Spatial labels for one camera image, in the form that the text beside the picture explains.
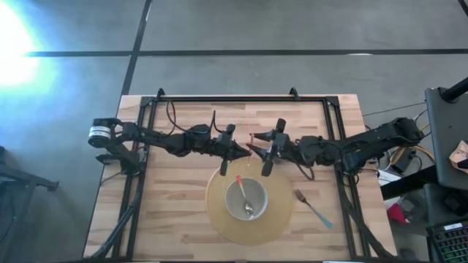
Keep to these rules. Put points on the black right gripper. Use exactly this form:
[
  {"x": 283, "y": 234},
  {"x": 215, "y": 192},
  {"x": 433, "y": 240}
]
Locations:
[{"x": 279, "y": 146}]

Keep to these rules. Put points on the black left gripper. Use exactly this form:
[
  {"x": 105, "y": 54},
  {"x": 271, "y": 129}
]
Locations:
[{"x": 223, "y": 146}]

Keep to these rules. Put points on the white bowl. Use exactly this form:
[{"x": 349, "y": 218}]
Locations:
[{"x": 234, "y": 204}]

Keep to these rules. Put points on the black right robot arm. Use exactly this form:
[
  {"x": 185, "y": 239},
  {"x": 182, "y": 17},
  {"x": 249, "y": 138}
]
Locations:
[{"x": 365, "y": 146}]

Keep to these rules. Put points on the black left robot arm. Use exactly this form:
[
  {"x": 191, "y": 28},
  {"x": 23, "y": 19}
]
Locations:
[{"x": 153, "y": 139}]

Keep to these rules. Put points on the round woven straw placemat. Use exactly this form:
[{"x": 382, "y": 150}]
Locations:
[{"x": 219, "y": 219}]

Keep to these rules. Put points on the small black power box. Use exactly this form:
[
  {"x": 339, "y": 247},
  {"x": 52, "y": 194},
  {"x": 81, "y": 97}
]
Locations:
[{"x": 402, "y": 164}]

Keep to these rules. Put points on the red object on floor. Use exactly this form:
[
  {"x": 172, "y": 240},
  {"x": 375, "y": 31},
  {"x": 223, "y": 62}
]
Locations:
[{"x": 396, "y": 215}]

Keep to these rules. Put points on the grey side desk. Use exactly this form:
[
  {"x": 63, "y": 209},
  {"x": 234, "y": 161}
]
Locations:
[{"x": 448, "y": 131}]

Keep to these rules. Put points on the brown paper bag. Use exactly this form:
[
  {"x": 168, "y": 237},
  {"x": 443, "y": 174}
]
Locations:
[{"x": 460, "y": 156}]

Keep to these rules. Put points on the black tube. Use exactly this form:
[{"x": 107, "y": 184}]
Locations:
[{"x": 455, "y": 91}]

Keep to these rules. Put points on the black crate with green lights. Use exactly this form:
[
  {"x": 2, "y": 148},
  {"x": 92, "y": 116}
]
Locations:
[{"x": 449, "y": 243}]

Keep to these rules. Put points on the black floor stand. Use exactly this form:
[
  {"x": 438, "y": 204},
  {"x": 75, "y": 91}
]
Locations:
[{"x": 18, "y": 179}]

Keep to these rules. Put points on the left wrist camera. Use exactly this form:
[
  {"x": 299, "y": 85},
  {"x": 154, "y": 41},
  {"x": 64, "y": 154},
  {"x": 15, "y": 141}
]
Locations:
[{"x": 199, "y": 133}]

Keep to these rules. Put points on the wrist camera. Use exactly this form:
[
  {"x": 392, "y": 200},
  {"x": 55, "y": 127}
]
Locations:
[
  {"x": 311, "y": 149},
  {"x": 199, "y": 133}
]

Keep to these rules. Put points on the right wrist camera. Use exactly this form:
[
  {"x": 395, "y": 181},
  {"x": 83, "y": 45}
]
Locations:
[{"x": 311, "y": 149}]

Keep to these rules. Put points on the black aluminium rig frame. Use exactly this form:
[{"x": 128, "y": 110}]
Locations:
[{"x": 237, "y": 99}]

